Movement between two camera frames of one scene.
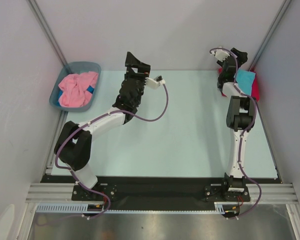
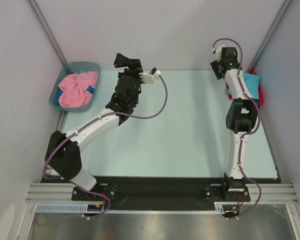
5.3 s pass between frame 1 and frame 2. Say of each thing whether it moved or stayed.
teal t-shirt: moved
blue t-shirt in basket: stayed
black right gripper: moved
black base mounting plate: stayed
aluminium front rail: stayed
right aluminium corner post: stayed
